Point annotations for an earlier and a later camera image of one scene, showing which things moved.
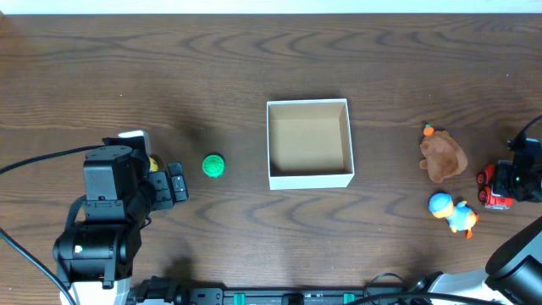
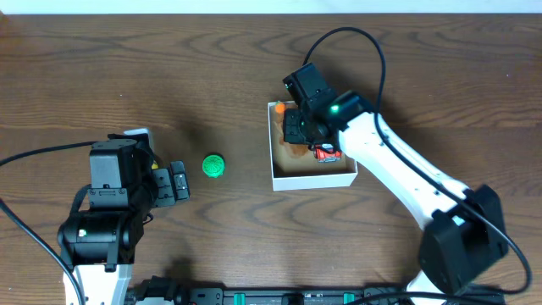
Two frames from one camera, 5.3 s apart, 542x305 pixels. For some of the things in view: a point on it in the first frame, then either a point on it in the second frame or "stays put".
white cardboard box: (310, 144) stays put
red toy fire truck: (485, 180) -> (326, 152)
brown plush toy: (444, 158) -> (294, 150)
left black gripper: (160, 189) stays put
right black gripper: (502, 185) -> (291, 133)
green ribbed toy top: (213, 165) stays put
